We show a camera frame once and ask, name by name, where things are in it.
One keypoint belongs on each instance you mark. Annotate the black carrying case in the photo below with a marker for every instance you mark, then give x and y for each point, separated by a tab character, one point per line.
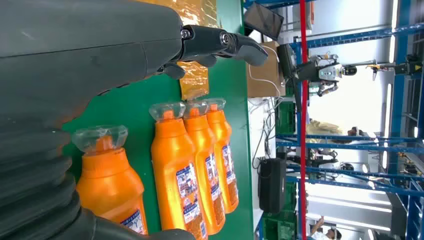
271	185

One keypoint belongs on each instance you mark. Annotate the brown cardboard box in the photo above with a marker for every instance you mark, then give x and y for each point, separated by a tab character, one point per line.
265	63

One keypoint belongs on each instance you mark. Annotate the red pole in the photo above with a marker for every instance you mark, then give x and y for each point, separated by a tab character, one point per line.
303	132

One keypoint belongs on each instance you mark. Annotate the white table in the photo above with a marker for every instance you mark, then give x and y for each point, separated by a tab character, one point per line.
257	116

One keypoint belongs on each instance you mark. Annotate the person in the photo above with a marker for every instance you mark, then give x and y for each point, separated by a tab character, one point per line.
319	235

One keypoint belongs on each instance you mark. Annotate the orange detergent bottle clear cap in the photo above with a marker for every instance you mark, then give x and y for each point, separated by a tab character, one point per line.
172	159
203	142
109	185
223	132

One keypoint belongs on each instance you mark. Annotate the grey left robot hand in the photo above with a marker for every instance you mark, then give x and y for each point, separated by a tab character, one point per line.
82	49

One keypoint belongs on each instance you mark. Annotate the black yellow machine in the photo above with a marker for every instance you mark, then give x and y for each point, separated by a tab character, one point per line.
409	68

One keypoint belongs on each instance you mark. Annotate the black tablet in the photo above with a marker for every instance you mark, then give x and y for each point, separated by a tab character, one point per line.
263	20

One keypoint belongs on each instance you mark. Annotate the blue steel rack frame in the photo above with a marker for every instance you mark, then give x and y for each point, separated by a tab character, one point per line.
399	99

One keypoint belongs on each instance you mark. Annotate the green plastic crate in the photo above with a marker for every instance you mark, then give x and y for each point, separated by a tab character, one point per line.
278	228
286	119

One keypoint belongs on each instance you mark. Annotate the silver humanoid robot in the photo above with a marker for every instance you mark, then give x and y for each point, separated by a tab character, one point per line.
328	71

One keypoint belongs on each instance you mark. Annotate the yellow taped cardboard mat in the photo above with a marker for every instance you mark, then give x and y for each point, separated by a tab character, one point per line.
195	82

